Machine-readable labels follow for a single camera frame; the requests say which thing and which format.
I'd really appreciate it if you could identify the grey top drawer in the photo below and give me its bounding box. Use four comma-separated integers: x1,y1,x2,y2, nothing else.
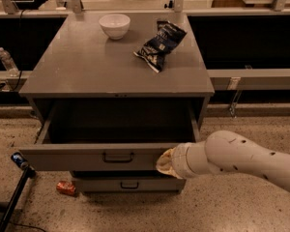
20,98,198,172

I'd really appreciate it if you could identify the grey drawer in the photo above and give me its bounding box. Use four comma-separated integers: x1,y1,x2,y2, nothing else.
20,98,198,172
72,170,186,193

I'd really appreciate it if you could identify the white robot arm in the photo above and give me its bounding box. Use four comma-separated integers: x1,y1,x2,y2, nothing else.
156,130,290,192

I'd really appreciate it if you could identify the grey lower drawer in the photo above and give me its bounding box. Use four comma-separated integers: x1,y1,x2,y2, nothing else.
72,170,186,193

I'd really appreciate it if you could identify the grey metal drawer cabinet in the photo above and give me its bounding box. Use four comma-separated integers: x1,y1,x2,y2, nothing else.
20,12,214,128

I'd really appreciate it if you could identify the orange crushed soda can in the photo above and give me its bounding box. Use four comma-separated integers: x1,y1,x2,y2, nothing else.
56,181,76,196

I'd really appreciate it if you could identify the dark blue chip bag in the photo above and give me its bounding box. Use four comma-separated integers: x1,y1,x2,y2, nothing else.
133,20,187,73

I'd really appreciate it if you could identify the black pole with blue tip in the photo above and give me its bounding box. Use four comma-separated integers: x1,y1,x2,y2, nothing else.
0,152,36,232

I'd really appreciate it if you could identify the white ceramic bowl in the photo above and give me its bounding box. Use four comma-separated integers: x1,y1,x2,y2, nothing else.
99,14,131,40

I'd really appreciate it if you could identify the clear plastic water bottle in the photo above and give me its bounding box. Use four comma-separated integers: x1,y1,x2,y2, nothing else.
0,47,19,77

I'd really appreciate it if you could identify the metal bracket under rail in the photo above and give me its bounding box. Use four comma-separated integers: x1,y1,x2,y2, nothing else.
227,77,242,118

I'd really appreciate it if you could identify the black cable on left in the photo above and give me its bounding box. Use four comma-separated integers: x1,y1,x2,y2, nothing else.
11,9,26,91

